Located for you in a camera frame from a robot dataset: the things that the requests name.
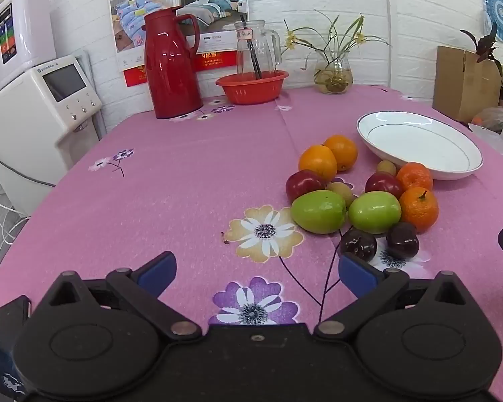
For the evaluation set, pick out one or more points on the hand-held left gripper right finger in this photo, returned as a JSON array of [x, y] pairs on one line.
[[356, 272]]

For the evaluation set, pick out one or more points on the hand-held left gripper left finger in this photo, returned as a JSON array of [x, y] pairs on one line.
[[159, 270]]

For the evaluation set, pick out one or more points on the dark purple plum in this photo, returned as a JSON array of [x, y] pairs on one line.
[[357, 245], [402, 240]]

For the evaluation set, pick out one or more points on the green mango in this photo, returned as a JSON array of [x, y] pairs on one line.
[[318, 212], [374, 212]]

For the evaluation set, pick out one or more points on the brown kiwi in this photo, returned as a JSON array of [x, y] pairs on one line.
[[385, 167], [341, 192]]

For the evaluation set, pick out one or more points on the small mandarin with stem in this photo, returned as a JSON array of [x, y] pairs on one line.
[[419, 209]]

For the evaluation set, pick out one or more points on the red apple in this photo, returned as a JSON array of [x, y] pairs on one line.
[[304, 185], [382, 184]]

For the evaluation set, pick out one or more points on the large orange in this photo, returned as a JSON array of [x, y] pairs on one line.
[[341, 150], [317, 162]]

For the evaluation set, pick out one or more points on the white plate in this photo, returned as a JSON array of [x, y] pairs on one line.
[[419, 142]]

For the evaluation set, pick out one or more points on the pink floral tablecloth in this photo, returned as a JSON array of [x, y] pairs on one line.
[[172, 184]]

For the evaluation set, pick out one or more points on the clear plastic bag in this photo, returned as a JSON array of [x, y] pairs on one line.
[[496, 119]]

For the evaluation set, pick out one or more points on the cardboard box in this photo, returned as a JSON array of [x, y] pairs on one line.
[[461, 83]]

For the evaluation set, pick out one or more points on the white water dispenser with screen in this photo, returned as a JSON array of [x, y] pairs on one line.
[[29, 134]]

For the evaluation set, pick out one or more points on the dark red leafy plant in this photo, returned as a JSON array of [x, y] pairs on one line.
[[484, 46]]

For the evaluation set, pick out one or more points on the glass vase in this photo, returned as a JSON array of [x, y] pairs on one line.
[[333, 76]]

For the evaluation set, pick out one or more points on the red plastic basin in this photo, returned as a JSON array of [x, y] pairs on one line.
[[251, 90]]

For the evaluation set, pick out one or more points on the red thermos jug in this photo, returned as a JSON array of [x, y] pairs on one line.
[[172, 67]]

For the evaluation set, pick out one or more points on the black stick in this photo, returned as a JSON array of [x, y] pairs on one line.
[[252, 56]]

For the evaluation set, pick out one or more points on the glass pitcher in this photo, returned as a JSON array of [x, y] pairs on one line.
[[268, 54]]

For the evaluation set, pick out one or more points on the green plant with yellow flowers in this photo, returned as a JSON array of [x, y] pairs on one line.
[[333, 35]]

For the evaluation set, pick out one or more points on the white wall appliance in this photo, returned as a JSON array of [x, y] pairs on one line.
[[21, 29]]

